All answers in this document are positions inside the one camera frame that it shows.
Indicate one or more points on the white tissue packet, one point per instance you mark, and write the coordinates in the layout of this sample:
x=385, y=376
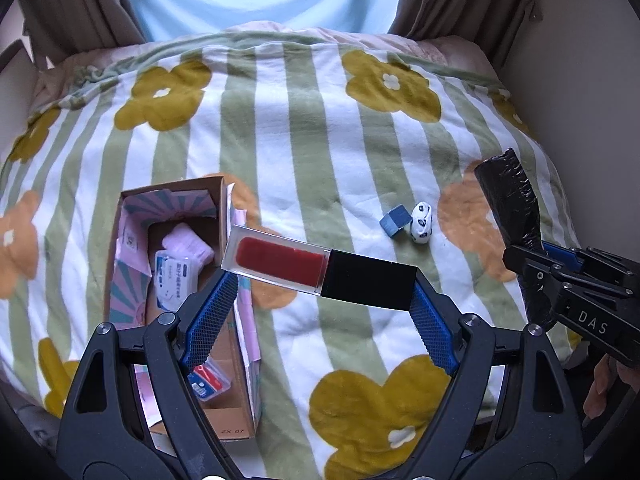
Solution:
x=172, y=280

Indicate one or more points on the brown curtain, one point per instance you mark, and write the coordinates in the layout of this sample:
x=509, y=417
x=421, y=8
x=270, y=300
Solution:
x=75, y=5
x=460, y=0

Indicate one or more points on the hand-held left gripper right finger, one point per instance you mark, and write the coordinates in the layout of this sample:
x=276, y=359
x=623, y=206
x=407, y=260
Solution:
x=430, y=325

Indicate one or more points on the white black-spotted pouch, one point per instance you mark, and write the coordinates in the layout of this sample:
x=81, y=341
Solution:
x=421, y=222

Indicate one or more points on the beige wooden board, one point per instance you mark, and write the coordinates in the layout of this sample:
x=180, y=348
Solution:
x=15, y=67

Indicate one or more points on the small blue box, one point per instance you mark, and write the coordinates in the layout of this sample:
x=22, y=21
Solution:
x=393, y=221

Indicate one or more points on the striped floral blanket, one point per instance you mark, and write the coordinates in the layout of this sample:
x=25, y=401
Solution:
x=310, y=135

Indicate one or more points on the person's right hand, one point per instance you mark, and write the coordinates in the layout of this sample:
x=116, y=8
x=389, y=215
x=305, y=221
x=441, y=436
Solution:
x=607, y=385

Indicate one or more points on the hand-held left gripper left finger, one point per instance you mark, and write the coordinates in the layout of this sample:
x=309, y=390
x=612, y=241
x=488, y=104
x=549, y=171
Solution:
x=210, y=317

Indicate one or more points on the black roll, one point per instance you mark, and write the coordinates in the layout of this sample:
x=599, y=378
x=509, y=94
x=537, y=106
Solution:
x=510, y=200

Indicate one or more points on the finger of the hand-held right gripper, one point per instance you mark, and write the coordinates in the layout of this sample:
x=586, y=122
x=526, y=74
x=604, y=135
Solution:
x=530, y=265
x=565, y=257

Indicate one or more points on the red and blue plastic case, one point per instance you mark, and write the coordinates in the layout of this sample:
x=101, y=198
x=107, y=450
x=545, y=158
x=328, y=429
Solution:
x=210, y=382

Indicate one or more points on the red lip gloss tube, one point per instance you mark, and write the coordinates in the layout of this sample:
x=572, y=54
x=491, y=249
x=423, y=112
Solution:
x=370, y=280

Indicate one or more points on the cardboard box with pink lining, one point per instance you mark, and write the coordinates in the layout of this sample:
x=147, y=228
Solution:
x=235, y=410

